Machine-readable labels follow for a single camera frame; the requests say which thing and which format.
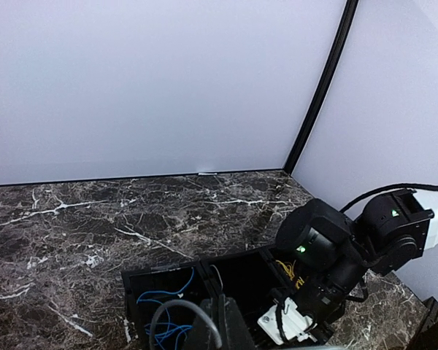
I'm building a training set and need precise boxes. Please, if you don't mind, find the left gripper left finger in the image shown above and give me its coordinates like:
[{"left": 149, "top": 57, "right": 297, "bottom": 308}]
[{"left": 193, "top": 297, "right": 223, "bottom": 349}]

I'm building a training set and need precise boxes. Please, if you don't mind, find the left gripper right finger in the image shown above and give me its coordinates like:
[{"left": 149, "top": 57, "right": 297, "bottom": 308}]
[{"left": 222, "top": 295, "right": 255, "bottom": 350}]

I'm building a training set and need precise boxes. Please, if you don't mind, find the blue cable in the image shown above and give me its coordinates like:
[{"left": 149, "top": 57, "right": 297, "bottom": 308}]
[{"left": 136, "top": 268, "right": 196, "bottom": 347}]

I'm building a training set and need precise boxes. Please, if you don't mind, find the grey cable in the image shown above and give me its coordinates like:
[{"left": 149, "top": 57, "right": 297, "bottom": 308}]
[{"left": 148, "top": 264, "right": 223, "bottom": 350}]

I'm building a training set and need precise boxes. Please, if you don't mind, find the black three-compartment bin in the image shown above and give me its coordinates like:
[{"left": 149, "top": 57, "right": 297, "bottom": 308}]
[{"left": 120, "top": 247, "right": 315, "bottom": 350}]

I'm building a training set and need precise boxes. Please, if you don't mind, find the yellow cable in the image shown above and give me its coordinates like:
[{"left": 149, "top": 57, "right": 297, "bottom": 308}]
[{"left": 275, "top": 259, "right": 306, "bottom": 289}]

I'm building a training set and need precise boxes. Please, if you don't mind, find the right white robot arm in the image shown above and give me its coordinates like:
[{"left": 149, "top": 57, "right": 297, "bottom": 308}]
[{"left": 275, "top": 183, "right": 438, "bottom": 324}]

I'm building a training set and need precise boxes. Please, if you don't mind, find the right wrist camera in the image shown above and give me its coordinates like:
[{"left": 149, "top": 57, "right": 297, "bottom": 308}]
[{"left": 257, "top": 288, "right": 318, "bottom": 346}]

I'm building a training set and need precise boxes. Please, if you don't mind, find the right black frame post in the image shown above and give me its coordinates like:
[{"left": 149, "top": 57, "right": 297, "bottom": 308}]
[{"left": 283, "top": 0, "right": 358, "bottom": 175}]

